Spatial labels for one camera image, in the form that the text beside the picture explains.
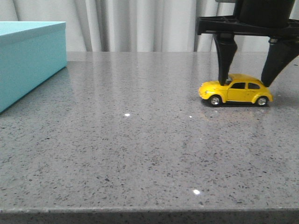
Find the grey curtain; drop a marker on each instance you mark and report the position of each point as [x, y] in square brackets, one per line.
[123, 25]

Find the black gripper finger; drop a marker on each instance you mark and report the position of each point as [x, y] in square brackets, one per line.
[281, 52]
[226, 49]

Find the light blue box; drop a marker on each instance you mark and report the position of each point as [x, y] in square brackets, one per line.
[30, 53]

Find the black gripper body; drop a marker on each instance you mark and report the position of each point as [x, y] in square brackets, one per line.
[253, 17]

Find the yellow toy beetle car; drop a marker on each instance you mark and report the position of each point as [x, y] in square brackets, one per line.
[239, 88]

